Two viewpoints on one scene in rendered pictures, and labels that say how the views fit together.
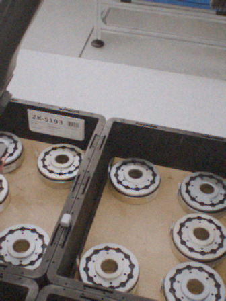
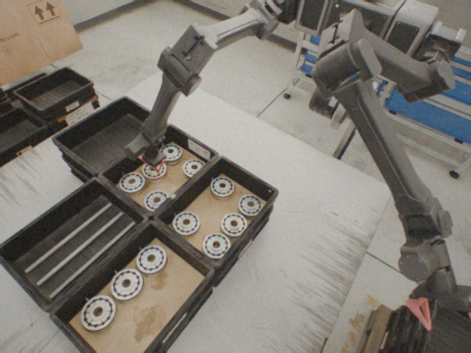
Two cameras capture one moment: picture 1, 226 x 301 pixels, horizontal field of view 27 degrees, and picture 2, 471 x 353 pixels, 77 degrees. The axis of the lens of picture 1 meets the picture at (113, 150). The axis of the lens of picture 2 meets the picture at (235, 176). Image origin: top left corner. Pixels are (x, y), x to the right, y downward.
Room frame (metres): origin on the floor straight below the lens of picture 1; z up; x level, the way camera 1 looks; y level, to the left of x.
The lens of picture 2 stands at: (-0.01, -0.34, 1.87)
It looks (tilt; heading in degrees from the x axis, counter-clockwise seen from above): 52 degrees down; 20
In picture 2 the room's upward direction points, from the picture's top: 7 degrees clockwise
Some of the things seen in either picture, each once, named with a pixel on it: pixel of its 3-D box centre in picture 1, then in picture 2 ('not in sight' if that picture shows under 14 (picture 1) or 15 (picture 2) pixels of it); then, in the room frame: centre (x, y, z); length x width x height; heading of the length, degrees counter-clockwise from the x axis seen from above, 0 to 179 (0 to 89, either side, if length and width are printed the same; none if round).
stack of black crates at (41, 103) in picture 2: not in sight; (66, 113); (1.02, 1.37, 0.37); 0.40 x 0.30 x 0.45; 171
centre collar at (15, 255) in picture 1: (21, 246); (156, 199); (0.47, 0.15, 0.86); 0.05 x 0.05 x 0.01
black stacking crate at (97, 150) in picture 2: not in sight; (115, 139); (0.65, 0.49, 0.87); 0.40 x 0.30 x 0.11; 169
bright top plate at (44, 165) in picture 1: (62, 161); (194, 168); (0.68, 0.10, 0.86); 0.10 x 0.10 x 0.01
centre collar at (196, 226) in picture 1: (201, 234); (234, 223); (0.52, -0.17, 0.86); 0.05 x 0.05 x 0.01
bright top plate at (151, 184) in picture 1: (135, 176); (222, 186); (0.65, -0.05, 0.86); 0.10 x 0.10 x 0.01
